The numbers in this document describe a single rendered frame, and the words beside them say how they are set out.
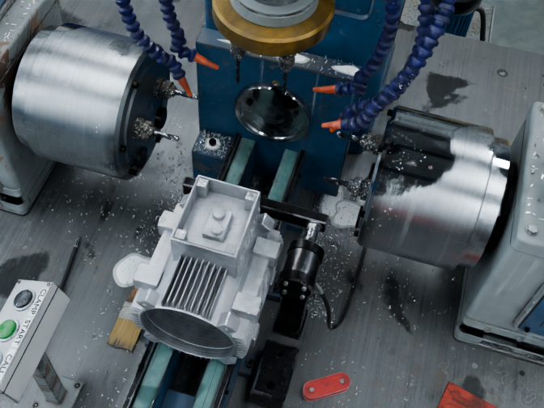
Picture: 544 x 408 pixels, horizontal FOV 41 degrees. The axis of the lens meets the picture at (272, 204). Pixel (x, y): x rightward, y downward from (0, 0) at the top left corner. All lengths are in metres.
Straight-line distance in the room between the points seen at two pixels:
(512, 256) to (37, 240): 0.88
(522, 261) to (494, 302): 0.14
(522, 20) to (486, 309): 2.14
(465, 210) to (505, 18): 2.19
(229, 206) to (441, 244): 0.34
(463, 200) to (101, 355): 0.68
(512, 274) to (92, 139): 0.71
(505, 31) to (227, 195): 2.25
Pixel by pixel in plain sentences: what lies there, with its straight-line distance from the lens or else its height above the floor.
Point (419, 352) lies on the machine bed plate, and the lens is 1.39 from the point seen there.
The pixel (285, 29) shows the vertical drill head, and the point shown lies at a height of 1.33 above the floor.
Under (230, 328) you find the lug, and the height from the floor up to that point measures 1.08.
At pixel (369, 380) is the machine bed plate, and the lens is 1.35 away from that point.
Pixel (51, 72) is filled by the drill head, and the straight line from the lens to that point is 1.26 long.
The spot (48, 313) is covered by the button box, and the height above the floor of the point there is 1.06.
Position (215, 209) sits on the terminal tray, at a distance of 1.09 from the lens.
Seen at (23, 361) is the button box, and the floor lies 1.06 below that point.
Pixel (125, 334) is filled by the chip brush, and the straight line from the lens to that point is 1.36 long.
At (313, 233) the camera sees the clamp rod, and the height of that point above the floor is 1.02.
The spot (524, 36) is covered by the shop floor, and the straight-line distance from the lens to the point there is 3.23.
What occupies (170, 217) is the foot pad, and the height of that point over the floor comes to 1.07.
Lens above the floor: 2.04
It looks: 56 degrees down
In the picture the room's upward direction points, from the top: 6 degrees clockwise
